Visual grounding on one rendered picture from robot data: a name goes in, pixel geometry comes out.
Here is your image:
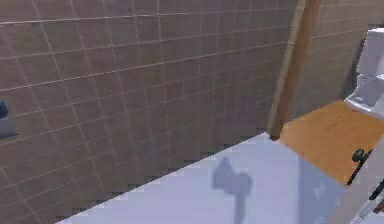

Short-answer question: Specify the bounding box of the pale grey room door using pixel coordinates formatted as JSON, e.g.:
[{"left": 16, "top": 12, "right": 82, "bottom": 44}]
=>
[{"left": 324, "top": 138, "right": 384, "bottom": 224}]

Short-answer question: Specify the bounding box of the brown wooden door frame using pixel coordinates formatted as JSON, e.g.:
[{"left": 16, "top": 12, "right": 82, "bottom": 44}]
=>
[{"left": 266, "top": 0, "right": 322, "bottom": 141}]

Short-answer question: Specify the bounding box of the grey wall fixture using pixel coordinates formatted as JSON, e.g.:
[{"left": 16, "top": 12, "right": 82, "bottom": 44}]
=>
[{"left": 0, "top": 99, "right": 19, "bottom": 140}]

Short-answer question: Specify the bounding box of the white toilet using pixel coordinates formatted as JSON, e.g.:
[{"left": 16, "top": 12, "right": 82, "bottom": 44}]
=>
[{"left": 344, "top": 27, "right": 384, "bottom": 120}]

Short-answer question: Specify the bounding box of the black door handle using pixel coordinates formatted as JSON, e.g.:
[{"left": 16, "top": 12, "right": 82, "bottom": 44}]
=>
[{"left": 346, "top": 148, "right": 374, "bottom": 187}]

